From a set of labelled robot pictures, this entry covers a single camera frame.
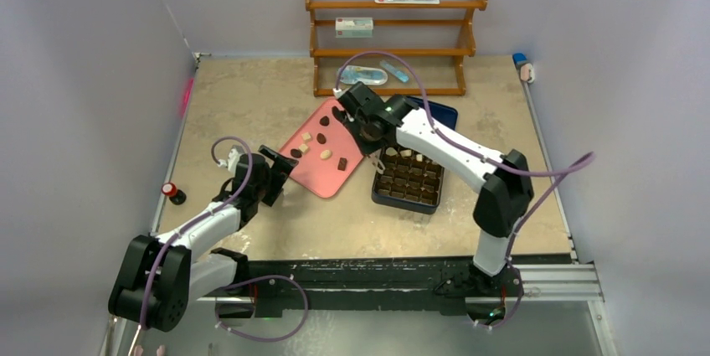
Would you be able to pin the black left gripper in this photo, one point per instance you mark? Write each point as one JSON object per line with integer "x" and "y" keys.
{"x": 278, "y": 172}

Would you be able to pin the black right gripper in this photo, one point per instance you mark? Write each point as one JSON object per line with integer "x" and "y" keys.
{"x": 359, "y": 135}

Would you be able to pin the dark rectangular chocolate piece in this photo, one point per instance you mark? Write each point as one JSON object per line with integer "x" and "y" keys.
{"x": 342, "y": 164}

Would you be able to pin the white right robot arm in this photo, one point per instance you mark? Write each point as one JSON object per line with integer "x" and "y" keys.
{"x": 500, "y": 181}

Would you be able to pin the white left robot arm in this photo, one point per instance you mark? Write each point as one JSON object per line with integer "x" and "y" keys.
{"x": 188, "y": 242}

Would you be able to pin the white heart chocolate in box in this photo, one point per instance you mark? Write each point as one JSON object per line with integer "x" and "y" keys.
{"x": 391, "y": 151}

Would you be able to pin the blue chocolate tin box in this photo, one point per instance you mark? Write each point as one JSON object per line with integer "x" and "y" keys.
{"x": 407, "y": 184}

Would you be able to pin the pink plastic tray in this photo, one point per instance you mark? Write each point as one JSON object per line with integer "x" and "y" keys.
{"x": 321, "y": 176}

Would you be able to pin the light blue oval package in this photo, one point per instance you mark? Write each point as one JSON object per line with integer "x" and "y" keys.
{"x": 352, "y": 74}

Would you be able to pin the light blue small tube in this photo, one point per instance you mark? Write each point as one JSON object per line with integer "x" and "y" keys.
{"x": 394, "y": 71}

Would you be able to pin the dark blue tin lid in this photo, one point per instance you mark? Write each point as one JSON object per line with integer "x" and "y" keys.
{"x": 442, "y": 114}

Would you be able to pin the white green small box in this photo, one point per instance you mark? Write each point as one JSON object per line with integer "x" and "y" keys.
{"x": 354, "y": 28}

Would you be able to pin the red black button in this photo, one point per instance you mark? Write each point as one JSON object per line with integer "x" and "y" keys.
{"x": 173, "y": 193}

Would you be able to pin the wooden shelf rack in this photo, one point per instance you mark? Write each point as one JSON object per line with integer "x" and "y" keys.
{"x": 444, "y": 30}

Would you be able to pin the blue white corner device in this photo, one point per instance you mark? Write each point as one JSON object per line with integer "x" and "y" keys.
{"x": 524, "y": 68}

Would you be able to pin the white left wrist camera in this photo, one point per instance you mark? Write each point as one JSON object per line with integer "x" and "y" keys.
{"x": 231, "y": 161}

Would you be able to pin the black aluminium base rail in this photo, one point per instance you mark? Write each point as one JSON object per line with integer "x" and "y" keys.
{"x": 448, "y": 285}

